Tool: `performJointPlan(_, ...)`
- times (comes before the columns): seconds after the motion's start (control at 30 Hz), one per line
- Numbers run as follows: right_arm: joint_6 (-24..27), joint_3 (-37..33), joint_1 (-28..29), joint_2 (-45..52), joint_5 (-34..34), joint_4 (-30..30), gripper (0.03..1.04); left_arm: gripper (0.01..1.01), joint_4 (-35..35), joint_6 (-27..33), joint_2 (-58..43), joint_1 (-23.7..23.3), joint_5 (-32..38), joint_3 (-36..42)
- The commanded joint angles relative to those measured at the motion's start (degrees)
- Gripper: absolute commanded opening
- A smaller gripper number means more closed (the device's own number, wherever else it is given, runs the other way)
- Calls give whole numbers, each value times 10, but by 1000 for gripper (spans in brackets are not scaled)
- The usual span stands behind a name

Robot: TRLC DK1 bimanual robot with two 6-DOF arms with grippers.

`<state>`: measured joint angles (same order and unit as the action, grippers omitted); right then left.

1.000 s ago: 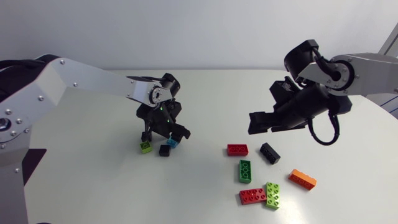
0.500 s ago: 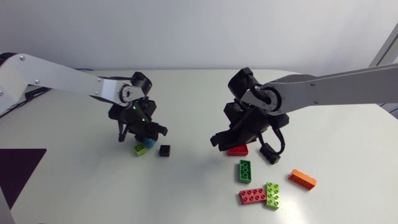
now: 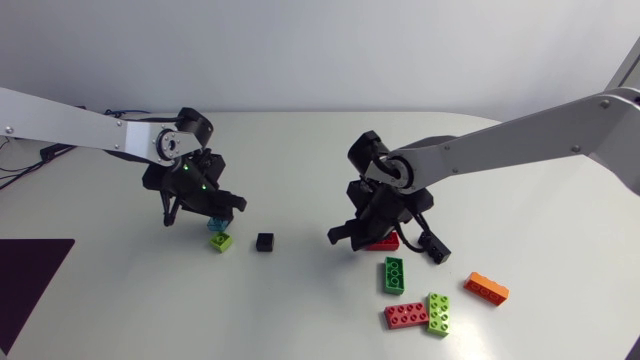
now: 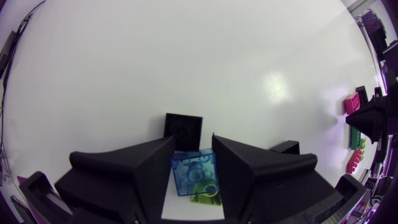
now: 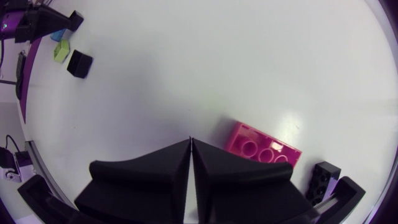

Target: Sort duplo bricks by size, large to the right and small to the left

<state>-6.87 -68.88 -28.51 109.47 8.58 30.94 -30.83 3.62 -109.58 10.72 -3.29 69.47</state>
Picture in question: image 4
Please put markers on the small lime green toy brick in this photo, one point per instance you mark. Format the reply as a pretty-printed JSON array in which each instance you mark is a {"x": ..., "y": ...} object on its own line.
[{"x": 206, "y": 197}]

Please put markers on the large lime green toy brick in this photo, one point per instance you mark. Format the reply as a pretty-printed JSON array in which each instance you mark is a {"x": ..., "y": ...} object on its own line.
[{"x": 362, "y": 143}]

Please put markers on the clear blue toy brick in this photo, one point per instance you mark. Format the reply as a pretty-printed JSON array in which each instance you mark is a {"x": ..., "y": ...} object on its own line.
[{"x": 194, "y": 171}]

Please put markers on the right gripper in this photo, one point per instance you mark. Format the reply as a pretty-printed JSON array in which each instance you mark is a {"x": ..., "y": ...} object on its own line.
[{"x": 391, "y": 113}]

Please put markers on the pink toy brick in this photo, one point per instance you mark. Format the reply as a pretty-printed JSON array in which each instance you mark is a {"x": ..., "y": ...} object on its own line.
[
  {"x": 354, "y": 160},
  {"x": 351, "y": 103}
]

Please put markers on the small black toy brick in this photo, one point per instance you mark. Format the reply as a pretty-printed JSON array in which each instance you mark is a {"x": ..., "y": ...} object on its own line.
[
  {"x": 183, "y": 130},
  {"x": 286, "y": 147}
]

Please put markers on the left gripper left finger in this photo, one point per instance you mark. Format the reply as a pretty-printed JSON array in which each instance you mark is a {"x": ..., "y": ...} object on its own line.
[{"x": 124, "y": 183}]

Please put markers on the large black toy brick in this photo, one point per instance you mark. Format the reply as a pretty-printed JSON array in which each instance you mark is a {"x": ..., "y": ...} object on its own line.
[{"x": 362, "y": 95}]

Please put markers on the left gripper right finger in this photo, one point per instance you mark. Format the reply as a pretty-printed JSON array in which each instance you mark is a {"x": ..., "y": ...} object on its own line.
[{"x": 267, "y": 186}]

